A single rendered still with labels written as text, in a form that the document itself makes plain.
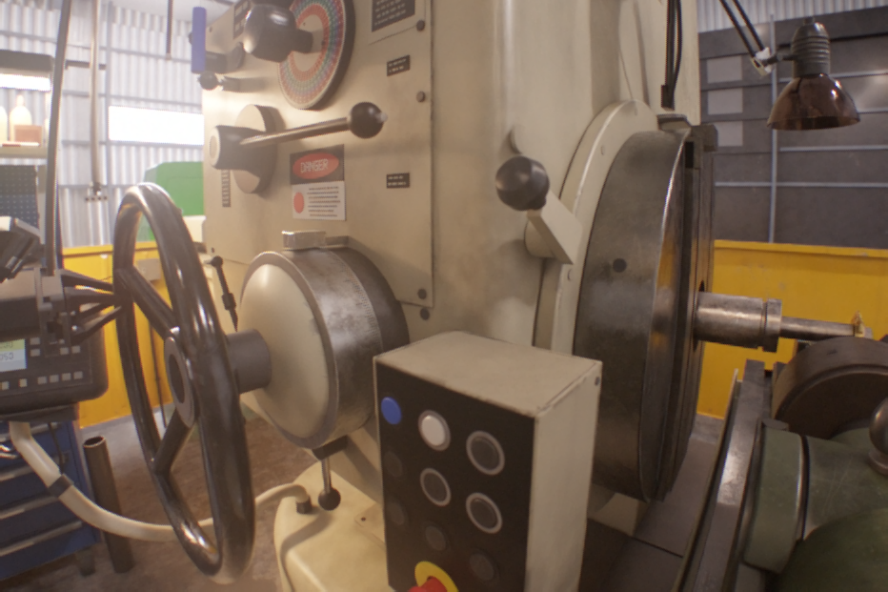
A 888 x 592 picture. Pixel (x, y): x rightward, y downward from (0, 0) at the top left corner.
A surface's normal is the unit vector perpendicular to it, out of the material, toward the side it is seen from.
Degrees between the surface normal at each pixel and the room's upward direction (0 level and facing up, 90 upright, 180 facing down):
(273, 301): 63
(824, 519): 43
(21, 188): 90
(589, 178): 90
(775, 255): 90
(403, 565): 90
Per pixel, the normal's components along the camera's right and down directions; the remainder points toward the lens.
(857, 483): -0.23, -0.90
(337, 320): 0.67, -0.42
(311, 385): -0.18, 0.13
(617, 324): -0.63, -0.08
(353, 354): 0.76, -0.11
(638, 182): -0.47, -0.62
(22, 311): 0.73, 0.36
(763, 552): -0.58, -0.35
